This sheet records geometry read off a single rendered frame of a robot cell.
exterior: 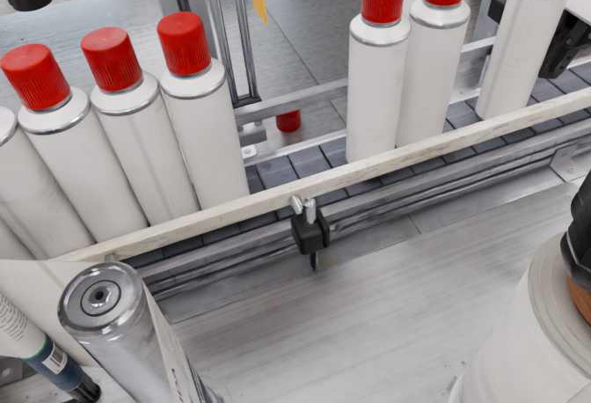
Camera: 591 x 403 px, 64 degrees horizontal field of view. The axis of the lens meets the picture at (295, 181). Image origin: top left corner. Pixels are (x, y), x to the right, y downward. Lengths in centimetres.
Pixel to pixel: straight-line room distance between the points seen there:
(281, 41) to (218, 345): 53
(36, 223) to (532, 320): 36
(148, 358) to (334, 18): 70
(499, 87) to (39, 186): 45
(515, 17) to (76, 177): 42
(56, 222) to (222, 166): 15
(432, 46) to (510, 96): 15
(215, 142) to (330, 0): 57
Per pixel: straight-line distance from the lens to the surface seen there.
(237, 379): 40
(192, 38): 35
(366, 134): 47
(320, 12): 88
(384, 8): 40
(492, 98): 57
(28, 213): 43
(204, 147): 40
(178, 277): 48
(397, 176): 51
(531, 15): 51
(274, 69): 75
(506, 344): 27
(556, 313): 23
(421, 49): 45
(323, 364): 40
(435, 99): 48
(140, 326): 24
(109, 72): 36
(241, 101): 51
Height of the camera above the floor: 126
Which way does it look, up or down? 48 degrees down
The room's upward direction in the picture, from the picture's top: 5 degrees counter-clockwise
